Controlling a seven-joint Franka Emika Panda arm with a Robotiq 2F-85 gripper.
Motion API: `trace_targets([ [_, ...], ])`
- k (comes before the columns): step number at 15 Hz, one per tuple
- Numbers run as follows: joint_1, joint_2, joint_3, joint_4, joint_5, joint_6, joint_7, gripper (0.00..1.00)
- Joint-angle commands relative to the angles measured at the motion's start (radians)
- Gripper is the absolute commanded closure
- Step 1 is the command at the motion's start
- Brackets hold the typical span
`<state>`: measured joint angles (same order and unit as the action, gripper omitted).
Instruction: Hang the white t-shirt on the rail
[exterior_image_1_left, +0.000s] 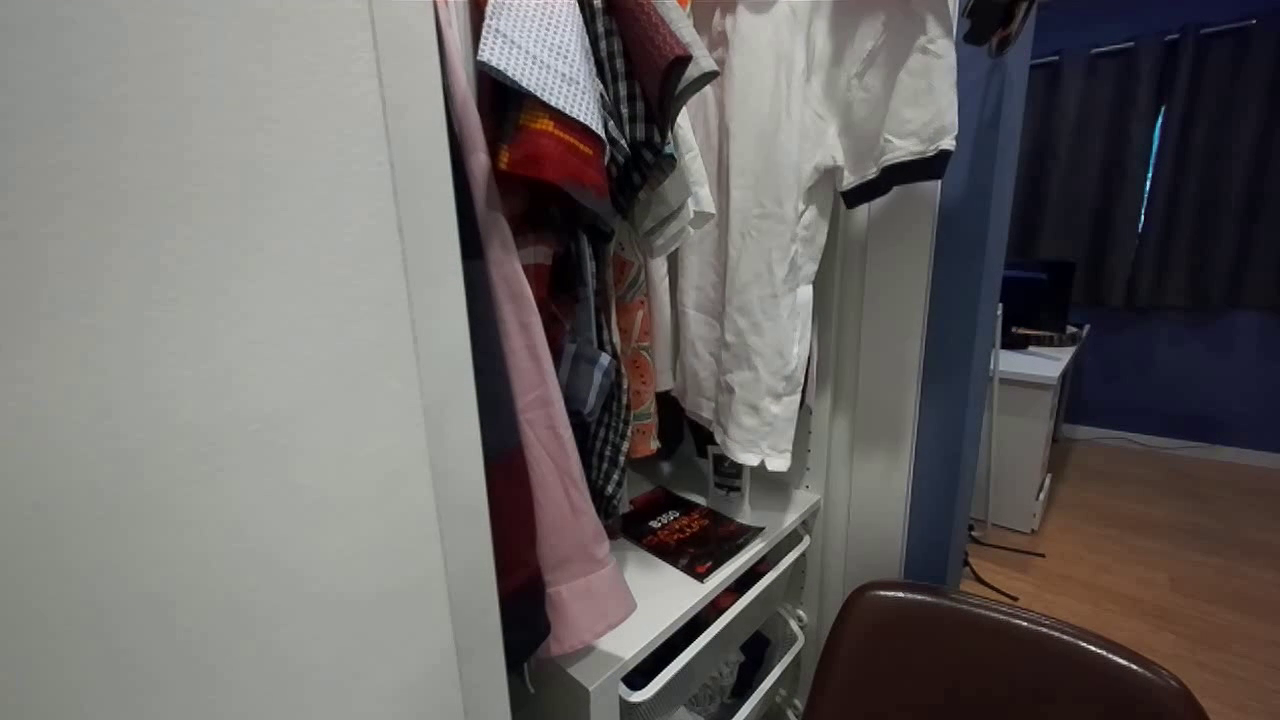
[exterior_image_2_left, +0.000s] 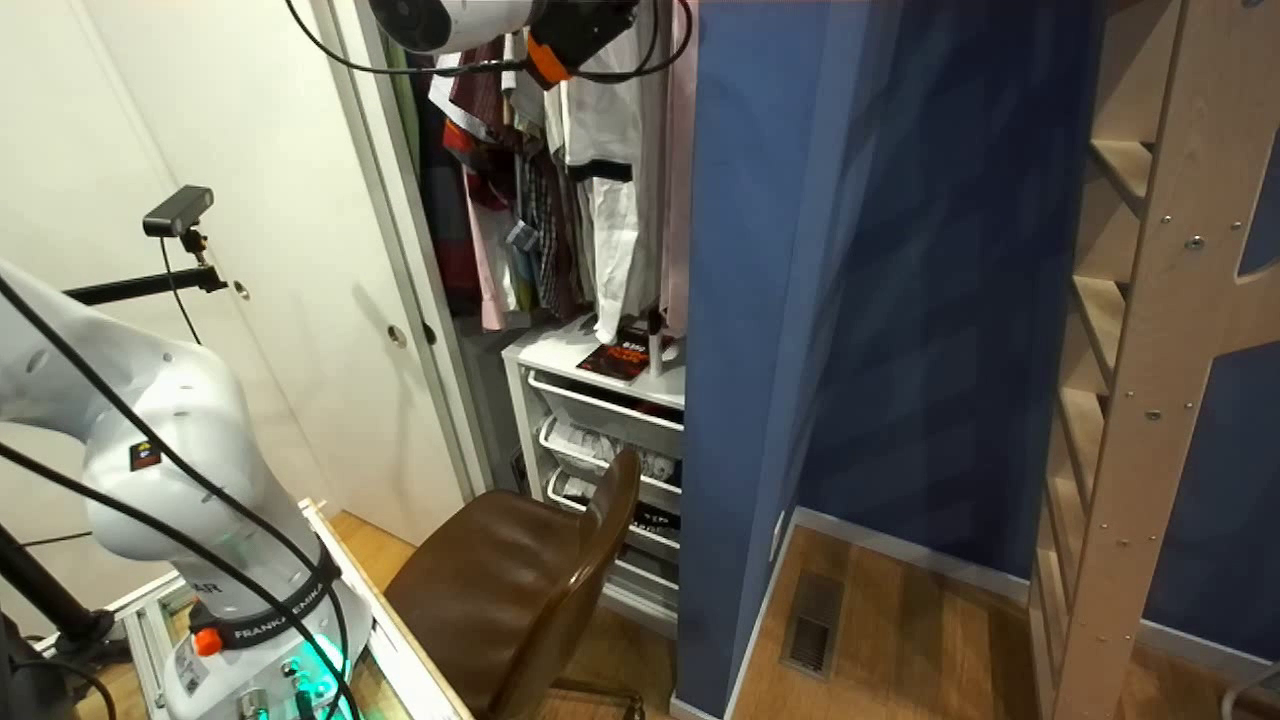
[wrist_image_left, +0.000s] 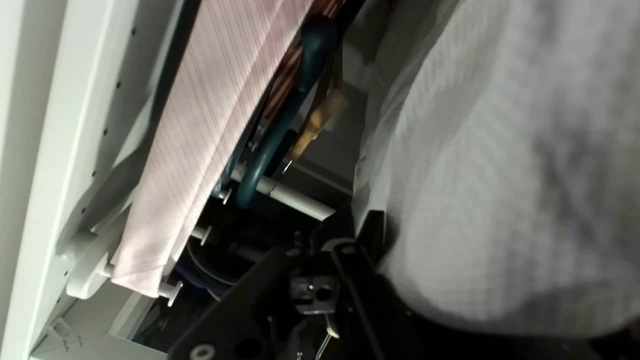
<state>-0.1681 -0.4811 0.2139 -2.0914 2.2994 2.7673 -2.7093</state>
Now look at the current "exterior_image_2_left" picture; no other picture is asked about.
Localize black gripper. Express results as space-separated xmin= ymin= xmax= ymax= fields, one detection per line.
xmin=523 ymin=0 xmax=639 ymax=89

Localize white t-shirt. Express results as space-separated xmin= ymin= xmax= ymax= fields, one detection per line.
xmin=545 ymin=28 xmax=655 ymax=344

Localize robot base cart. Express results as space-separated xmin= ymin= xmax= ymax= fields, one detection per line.
xmin=118 ymin=499 xmax=472 ymax=720

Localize dark red book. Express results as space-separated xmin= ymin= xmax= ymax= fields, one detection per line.
xmin=582 ymin=344 xmax=650 ymax=381

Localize white drawer unit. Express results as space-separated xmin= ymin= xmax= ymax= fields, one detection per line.
xmin=500 ymin=319 xmax=686 ymax=634

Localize white wardrobe door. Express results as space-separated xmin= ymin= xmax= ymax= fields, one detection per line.
xmin=0 ymin=0 xmax=469 ymax=539

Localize brown leather chair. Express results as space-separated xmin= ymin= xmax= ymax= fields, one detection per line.
xmin=384 ymin=450 xmax=639 ymax=720

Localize floor vent grille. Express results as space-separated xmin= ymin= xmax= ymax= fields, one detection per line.
xmin=790 ymin=574 xmax=844 ymax=672

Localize black camera on stand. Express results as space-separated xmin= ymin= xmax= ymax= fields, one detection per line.
xmin=72 ymin=186 xmax=224 ymax=303

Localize wooden ladder frame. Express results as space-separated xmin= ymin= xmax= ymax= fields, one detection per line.
xmin=1028 ymin=0 xmax=1280 ymax=720

